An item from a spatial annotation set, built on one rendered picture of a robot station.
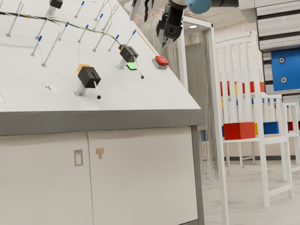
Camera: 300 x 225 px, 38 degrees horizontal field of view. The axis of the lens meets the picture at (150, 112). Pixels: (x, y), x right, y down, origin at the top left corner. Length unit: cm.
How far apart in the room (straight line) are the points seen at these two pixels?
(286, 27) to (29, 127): 78
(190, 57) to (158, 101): 117
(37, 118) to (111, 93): 36
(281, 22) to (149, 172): 92
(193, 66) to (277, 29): 192
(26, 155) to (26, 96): 18
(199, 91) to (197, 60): 20
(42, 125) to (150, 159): 51
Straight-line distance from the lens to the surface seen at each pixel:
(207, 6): 140
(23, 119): 134
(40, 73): 153
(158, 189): 174
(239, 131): 475
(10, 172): 137
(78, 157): 150
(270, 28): 97
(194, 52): 287
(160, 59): 198
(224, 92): 452
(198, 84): 284
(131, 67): 183
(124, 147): 162
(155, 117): 168
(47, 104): 142
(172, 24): 153
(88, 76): 146
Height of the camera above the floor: 77
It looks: 3 degrees up
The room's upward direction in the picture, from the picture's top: 4 degrees counter-clockwise
